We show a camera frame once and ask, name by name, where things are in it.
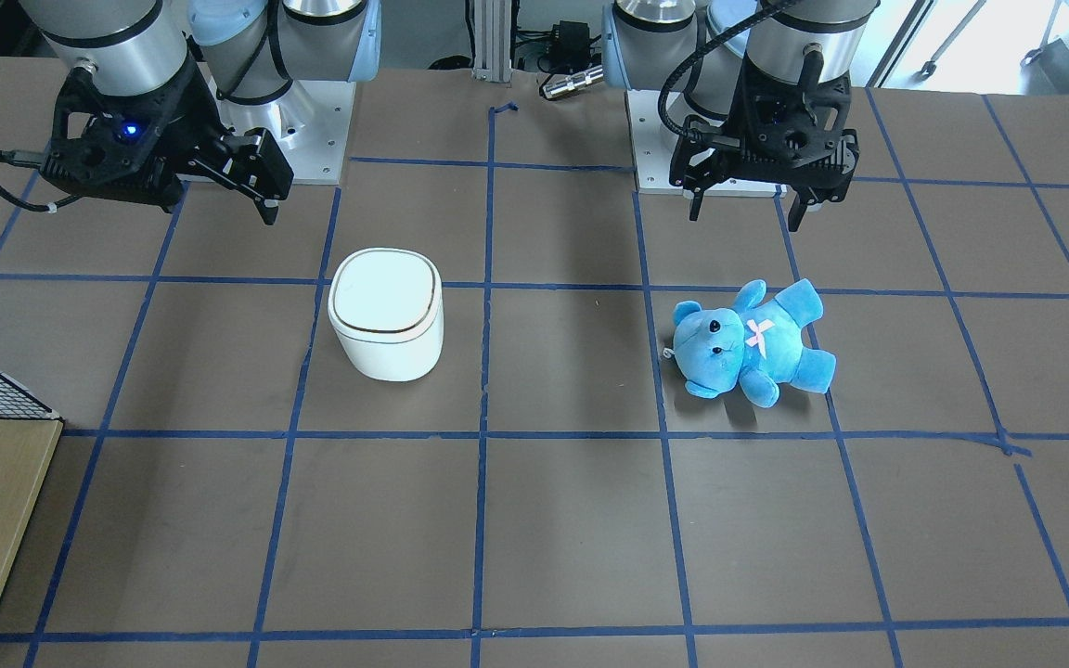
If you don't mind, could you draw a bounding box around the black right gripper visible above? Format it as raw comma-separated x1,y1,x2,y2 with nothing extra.
38,59,294,226

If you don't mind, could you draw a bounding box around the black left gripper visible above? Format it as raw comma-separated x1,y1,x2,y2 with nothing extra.
667,62,859,233

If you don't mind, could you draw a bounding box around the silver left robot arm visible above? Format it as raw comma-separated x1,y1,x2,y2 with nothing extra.
601,1,878,232

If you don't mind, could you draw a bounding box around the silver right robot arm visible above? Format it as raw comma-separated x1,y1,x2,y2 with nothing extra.
5,1,381,226

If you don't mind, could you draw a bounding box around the white lidded trash can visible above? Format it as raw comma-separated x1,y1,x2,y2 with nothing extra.
327,247,444,383

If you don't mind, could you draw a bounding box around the blue teddy bear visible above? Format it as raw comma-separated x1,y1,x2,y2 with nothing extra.
663,278,837,407

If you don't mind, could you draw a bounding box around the silver metal cylinder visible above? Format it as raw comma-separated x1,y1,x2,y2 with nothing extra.
538,65,605,102

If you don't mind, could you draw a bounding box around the black power adapter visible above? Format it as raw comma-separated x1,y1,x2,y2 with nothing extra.
547,20,591,64

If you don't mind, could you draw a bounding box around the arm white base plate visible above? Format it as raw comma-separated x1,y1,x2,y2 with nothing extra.
217,81,357,185
625,89,781,197

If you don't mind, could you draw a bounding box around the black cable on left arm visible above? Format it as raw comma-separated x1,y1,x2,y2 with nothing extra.
659,0,809,142

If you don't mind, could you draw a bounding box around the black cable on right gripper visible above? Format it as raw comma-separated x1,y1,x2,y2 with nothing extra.
0,149,86,215

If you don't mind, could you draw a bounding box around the aluminium frame post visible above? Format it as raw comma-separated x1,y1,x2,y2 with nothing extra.
470,0,514,86

